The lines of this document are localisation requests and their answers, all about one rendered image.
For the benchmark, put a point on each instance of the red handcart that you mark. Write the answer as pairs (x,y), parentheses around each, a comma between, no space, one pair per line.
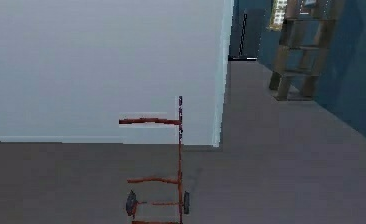
(180,160)

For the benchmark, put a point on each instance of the brown wooden ladder shelf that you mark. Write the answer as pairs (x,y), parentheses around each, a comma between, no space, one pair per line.
(288,56)

